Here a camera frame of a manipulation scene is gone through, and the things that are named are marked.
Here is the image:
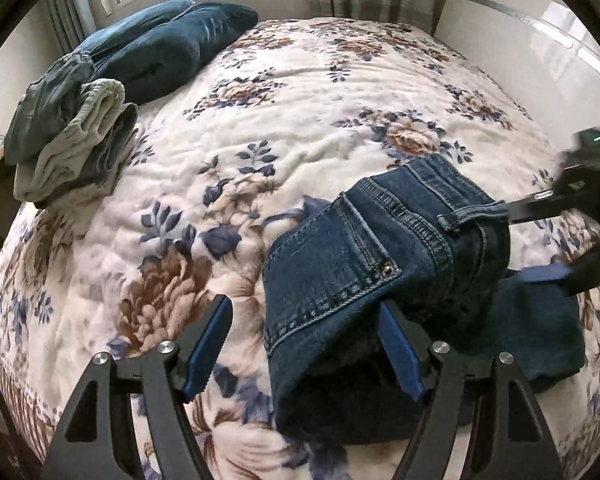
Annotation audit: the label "sheer grey curtain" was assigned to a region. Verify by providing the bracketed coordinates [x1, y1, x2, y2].
[42, 0, 106, 58]

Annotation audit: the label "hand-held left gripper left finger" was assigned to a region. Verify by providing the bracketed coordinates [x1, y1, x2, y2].
[40, 294, 234, 480]

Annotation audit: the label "folded light green pants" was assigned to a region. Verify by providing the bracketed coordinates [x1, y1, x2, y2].
[14, 78, 127, 201]

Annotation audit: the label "white headboard panel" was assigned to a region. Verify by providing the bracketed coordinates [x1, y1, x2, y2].
[432, 0, 600, 151]

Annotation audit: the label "folded grey-blue pants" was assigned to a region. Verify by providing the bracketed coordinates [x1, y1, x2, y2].
[35, 102, 140, 208]

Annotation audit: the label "floral printed blanket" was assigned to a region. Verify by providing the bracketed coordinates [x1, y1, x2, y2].
[0, 17, 600, 480]

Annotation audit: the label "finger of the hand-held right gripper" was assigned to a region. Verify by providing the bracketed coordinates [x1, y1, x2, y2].
[500, 187, 586, 226]
[510, 240, 600, 306]

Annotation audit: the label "silver wardrobe handle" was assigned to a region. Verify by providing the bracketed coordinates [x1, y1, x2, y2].
[465, 0, 600, 83]

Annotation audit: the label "blue denim pants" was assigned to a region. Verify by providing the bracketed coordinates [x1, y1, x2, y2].
[262, 152, 588, 448]

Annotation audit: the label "folded grey-teal pants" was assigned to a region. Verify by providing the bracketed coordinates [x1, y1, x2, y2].
[4, 52, 98, 166]

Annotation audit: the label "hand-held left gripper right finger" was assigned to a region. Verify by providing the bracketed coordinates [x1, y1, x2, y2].
[377, 300, 566, 480]

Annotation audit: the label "teal velvet pillow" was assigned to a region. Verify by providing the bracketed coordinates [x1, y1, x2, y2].
[95, 2, 259, 106]
[72, 0, 196, 61]

